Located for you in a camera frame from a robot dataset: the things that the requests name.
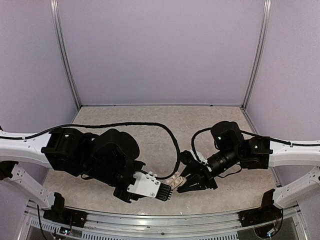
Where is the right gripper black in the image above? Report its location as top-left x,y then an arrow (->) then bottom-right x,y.
174,147 -> 241,194

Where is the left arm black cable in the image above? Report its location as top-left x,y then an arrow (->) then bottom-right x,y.
0,121 -> 181,180

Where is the right aluminium corner post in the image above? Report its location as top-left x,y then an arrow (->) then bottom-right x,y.
241,0 -> 272,111

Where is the aluminium corner post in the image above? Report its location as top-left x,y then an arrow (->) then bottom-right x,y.
49,0 -> 82,111
241,0 -> 272,111

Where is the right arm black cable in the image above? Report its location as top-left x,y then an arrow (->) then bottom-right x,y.
191,128 -> 320,161

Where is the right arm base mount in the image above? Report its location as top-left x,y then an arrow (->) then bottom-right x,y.
238,189 -> 283,227

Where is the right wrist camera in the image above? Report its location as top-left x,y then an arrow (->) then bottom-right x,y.
189,149 -> 208,166

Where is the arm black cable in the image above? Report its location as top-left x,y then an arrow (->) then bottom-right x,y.
191,128 -> 320,161
0,121 -> 181,180

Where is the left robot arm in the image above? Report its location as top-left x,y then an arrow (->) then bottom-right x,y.
0,128 -> 154,223

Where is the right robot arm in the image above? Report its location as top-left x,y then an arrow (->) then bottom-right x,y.
177,121 -> 320,222

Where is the left aluminium corner post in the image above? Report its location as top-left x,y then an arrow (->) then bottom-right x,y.
49,0 -> 82,111

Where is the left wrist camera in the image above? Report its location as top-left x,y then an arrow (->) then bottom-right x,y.
127,171 -> 173,202

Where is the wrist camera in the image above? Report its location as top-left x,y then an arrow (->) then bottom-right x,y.
127,171 -> 173,202
189,149 -> 208,166

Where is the curved aluminium front rail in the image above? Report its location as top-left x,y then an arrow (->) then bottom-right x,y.
17,201 -> 310,240

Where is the white earbud charging case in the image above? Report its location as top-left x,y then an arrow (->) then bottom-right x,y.
164,172 -> 187,190

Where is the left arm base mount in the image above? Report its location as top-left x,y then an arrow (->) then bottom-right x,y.
43,192 -> 88,228

